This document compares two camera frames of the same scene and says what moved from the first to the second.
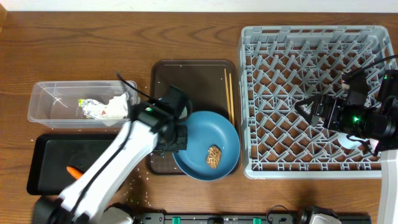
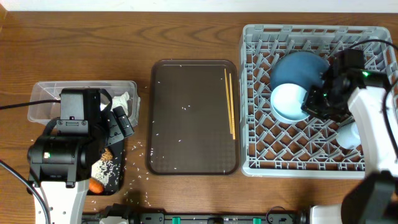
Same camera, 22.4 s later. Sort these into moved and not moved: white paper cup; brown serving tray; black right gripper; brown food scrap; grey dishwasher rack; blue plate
Moved: brown food scrap; blue plate; black right gripper
Not moved: brown serving tray; grey dishwasher rack; white paper cup
